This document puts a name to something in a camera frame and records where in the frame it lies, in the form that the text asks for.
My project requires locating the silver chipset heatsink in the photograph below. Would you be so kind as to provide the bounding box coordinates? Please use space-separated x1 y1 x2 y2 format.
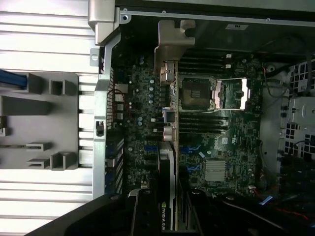
204 159 227 182

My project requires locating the blue wire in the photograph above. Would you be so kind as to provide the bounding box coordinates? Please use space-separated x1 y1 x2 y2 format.
258 195 274 206

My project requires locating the metal disk bay cage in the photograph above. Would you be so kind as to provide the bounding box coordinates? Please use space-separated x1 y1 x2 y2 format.
280 59 315 158

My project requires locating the metal socket cover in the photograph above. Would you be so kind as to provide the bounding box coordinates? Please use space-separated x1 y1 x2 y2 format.
213 77 252 111

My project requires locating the green motherboard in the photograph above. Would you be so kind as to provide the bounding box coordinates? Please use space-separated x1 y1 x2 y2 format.
105 49 265 197

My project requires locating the grey parts rack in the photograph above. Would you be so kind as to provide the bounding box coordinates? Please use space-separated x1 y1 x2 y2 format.
0 72 81 171

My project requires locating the open black PC case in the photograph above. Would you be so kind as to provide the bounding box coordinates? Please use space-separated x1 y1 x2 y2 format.
91 0 315 236

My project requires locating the CPU socket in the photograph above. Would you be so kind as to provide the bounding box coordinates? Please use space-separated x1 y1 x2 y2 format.
178 77 217 112

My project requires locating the hard disk with blue bracket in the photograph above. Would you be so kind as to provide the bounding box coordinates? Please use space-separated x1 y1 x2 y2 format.
0 69 27 91

